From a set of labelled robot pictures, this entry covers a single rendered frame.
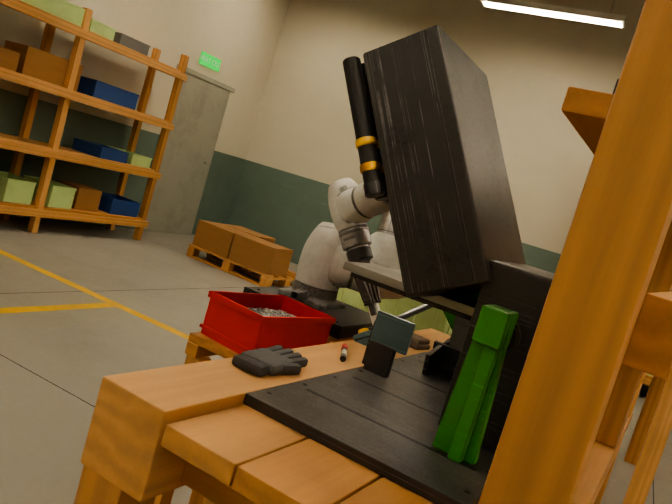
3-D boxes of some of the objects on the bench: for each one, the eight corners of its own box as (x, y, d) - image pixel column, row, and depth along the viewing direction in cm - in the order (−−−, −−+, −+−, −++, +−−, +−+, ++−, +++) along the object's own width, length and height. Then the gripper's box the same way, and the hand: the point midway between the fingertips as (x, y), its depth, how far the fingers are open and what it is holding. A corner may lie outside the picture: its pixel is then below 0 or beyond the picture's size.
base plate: (242, 403, 117) (245, 392, 117) (446, 352, 214) (448, 345, 213) (464, 519, 97) (468, 506, 97) (578, 404, 194) (580, 398, 194)
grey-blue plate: (359, 367, 156) (377, 310, 155) (363, 366, 158) (380, 310, 156) (395, 382, 152) (413, 324, 150) (398, 381, 153) (417, 324, 152)
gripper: (356, 253, 203) (377, 329, 199) (336, 251, 192) (357, 332, 188) (378, 245, 200) (399, 323, 196) (359, 243, 189) (381, 325, 184)
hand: (375, 315), depth 192 cm, fingers closed
